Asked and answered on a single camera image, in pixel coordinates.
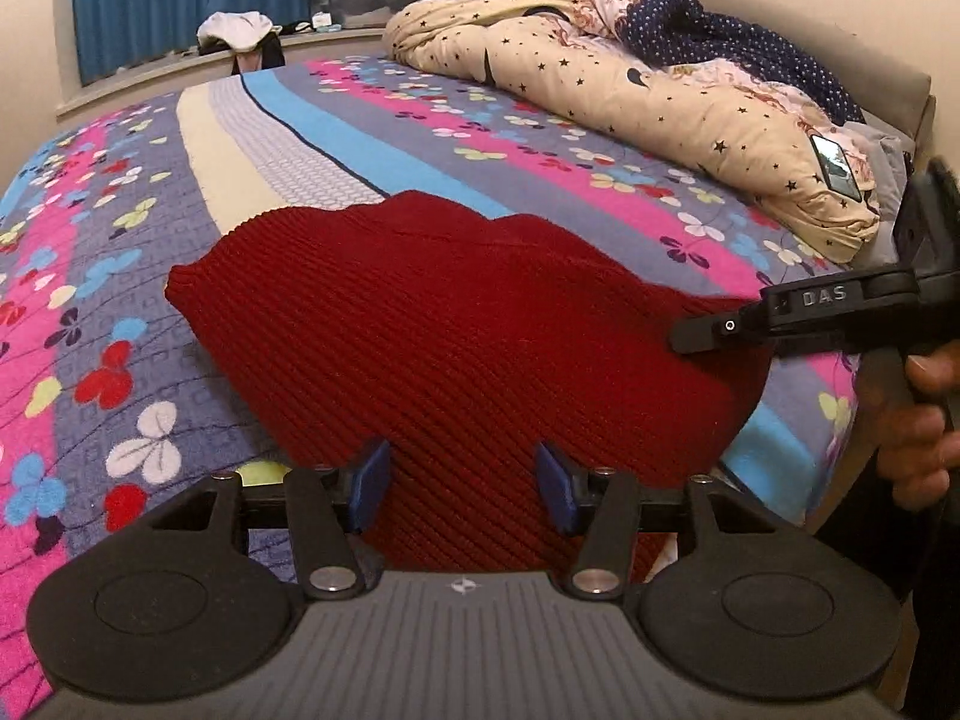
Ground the navy dotted cloth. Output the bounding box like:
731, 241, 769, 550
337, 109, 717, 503
622, 0, 867, 125

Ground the person's right hand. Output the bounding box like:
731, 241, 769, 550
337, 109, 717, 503
874, 341, 960, 507

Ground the grey pillow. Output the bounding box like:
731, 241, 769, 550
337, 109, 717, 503
847, 124, 912, 241

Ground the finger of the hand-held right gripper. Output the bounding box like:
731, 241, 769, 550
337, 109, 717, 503
670, 306, 775, 355

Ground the floral striped blanket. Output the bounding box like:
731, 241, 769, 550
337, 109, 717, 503
0, 52, 863, 706

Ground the cream star print duvet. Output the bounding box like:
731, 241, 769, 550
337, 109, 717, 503
382, 0, 882, 263

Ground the blue curtain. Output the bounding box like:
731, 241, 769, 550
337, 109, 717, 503
71, 0, 316, 87

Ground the black smartphone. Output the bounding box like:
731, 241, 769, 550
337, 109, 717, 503
811, 133, 862, 202

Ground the white crumpled cloth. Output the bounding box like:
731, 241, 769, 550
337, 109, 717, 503
196, 11, 275, 53

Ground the red knit sweater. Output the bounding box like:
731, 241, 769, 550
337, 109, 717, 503
165, 190, 773, 586

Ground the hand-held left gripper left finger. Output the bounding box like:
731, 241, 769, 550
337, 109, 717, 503
154, 439, 393, 602

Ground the padded headboard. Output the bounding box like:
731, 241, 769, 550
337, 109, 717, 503
517, 0, 935, 140

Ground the dark garment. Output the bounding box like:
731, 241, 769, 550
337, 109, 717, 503
229, 34, 286, 76

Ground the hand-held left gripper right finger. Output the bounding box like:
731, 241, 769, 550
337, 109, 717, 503
532, 441, 781, 602

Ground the window sill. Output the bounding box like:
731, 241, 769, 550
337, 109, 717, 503
56, 26, 391, 121

